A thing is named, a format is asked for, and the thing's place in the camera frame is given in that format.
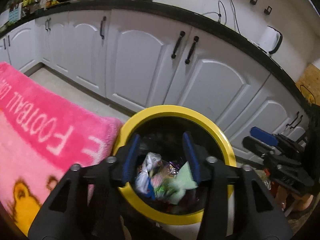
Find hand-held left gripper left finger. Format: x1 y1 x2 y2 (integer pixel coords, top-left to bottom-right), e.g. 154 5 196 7
27 134 140 240

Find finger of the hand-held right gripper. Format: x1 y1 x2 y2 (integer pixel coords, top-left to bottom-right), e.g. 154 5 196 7
251 127 279 147
242 136 270 157

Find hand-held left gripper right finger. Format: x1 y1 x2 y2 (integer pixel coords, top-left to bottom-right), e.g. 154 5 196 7
182 131 293 240

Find white plastic bag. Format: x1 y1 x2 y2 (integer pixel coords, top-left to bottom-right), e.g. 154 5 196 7
135 152 162 194

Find purple snack wrapper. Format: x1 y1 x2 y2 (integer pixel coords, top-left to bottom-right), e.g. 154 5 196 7
162 160 183 172

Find green foam net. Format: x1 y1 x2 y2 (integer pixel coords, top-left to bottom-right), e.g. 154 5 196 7
167 161 198 205

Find blue plastic bag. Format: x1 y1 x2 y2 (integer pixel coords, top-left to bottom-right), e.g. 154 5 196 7
147 179 156 198

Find yellow rimmed trash bin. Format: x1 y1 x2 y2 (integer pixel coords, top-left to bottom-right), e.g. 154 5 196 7
111 105 237 224

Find person's right hand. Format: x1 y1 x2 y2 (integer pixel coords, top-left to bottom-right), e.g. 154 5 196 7
276 186 313 211

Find brown wooden board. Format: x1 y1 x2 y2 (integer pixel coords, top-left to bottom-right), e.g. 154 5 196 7
295 64 320 105

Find white electric kettle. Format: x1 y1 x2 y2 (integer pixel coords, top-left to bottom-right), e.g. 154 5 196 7
260 26 283 55

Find pink printed blanket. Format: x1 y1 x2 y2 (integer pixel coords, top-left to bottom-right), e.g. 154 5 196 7
0 62 123 238

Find white base cabinets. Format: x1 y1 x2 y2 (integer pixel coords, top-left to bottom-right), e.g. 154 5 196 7
0 7 310 155

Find black kitchen countertop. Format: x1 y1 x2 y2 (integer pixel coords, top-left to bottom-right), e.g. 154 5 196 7
0 0 312 105

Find row of seasoning bottles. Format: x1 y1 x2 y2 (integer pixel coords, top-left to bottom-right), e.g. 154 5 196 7
21 0 59 11

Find blue knife holder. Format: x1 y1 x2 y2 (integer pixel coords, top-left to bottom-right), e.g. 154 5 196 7
9 7 20 22

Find black cable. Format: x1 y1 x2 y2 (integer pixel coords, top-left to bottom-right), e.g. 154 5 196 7
202 0 242 33

